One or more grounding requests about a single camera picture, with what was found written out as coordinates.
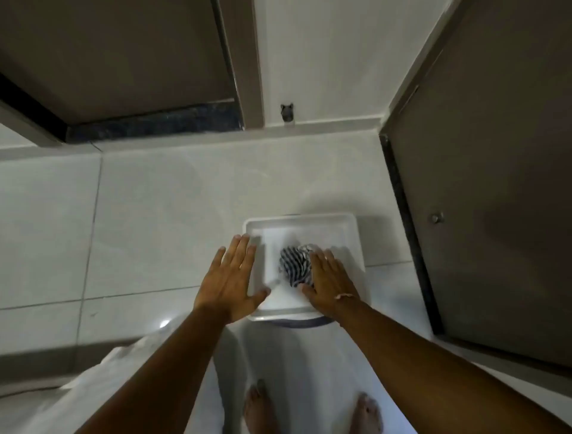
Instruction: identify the person's left foot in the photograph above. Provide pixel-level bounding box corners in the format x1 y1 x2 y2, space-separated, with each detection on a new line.
243 379 281 434

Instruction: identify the person's right foot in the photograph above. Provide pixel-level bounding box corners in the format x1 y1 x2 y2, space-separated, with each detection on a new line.
348 392 384 434

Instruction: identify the person's white garment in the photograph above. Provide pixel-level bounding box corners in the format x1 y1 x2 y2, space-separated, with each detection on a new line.
24 323 226 434

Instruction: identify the person's left hand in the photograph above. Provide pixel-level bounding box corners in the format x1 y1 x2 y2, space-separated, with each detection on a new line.
192 233 272 324

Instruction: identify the striped blue white cloth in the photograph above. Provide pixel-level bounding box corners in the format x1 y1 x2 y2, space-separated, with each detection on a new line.
278 244 319 289

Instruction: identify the person's foot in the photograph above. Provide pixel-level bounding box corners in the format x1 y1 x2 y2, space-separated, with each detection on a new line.
348 392 384 434
243 379 281 434

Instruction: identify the person's right forearm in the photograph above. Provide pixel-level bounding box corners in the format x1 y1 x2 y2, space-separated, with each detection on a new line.
334 299 572 434

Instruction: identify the white square plastic bin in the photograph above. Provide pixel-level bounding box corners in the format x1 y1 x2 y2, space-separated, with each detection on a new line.
243 213 370 330

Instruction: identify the brown door frame post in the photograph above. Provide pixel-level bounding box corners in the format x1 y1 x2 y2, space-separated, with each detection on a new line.
218 0 265 131

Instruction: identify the plain brown door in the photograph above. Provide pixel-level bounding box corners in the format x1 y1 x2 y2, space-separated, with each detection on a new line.
0 0 237 127

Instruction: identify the person's right hand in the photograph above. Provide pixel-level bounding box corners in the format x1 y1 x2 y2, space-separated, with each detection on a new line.
300 248 363 321

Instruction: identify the person's left forearm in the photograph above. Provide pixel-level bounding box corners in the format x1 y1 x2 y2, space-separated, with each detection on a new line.
75 304 234 434

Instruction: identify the brown door with knob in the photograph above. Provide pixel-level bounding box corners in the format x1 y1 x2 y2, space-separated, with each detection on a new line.
380 0 572 369

